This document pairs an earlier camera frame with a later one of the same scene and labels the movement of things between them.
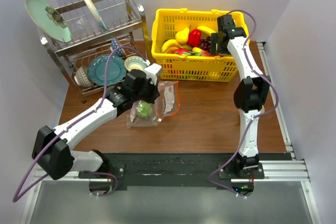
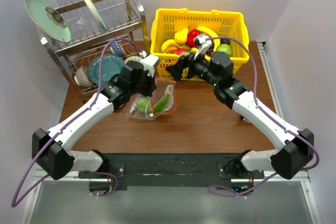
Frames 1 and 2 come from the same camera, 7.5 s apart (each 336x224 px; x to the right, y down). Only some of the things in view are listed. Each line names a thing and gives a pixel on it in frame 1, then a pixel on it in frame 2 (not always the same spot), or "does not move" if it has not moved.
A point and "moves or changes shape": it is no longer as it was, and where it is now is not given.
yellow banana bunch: (169, 45) does not move
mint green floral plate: (49, 19) does not move
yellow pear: (181, 36) does not move
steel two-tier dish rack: (107, 29) does not move
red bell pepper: (194, 38) does not move
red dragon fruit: (180, 51) does not move
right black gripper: (214, 40) -> (184, 62)
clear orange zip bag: (143, 114) moves or changes shape
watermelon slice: (206, 53) moves or changes shape
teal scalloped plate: (116, 70) does not move
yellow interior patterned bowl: (134, 62) does not move
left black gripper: (155, 93) -> (151, 85)
